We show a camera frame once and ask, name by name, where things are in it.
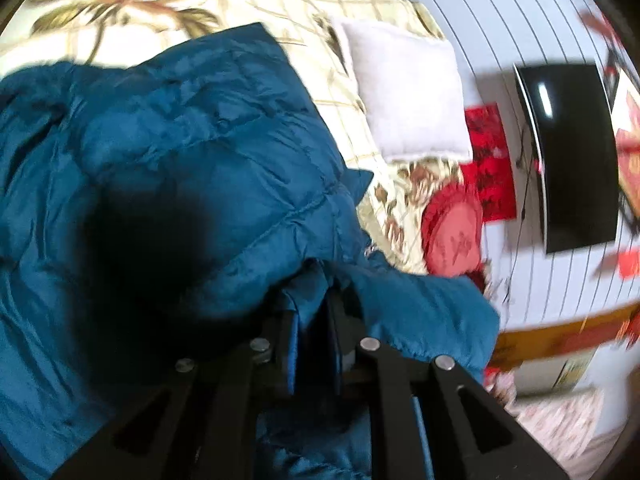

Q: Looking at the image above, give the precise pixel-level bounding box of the blue quilted down jacket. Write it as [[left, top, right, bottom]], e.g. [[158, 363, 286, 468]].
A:
[[1, 23, 499, 479]]

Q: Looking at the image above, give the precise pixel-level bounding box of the red heart-shaped pillow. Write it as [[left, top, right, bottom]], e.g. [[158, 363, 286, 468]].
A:
[[421, 183, 483, 278]]

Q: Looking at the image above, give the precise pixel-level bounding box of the red banner with black characters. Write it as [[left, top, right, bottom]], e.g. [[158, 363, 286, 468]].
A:
[[460, 103, 518, 223]]

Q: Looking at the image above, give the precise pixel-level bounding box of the white square pillow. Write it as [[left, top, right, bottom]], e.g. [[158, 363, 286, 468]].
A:
[[342, 18, 473, 164]]

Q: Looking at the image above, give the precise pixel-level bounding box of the floral cream bed sheet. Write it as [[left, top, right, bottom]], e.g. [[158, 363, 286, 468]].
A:
[[1, 0, 462, 274]]

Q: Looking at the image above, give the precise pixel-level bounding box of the black wall television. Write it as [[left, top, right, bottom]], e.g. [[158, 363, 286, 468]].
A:
[[514, 63, 618, 255]]

